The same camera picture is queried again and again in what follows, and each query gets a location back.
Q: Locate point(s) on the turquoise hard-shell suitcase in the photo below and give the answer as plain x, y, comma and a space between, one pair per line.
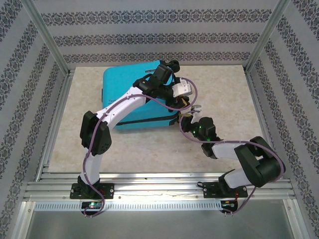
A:
119, 82

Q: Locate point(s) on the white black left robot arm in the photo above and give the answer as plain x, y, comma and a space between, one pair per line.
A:
124, 104

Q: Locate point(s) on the small circuit board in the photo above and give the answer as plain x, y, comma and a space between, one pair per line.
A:
92, 205
228, 204

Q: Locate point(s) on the grey sheet metal panel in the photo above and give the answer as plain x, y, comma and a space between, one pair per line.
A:
159, 226

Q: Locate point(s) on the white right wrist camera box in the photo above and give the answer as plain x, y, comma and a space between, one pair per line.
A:
197, 108

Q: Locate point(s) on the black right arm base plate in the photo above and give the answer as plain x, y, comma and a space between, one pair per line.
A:
211, 191

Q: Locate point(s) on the aluminium mounting rail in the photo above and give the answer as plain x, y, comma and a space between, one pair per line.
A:
159, 185

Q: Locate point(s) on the aluminium frame post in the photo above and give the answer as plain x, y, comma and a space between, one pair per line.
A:
48, 37
264, 37

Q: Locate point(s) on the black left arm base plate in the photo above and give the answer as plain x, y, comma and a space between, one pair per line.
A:
108, 190

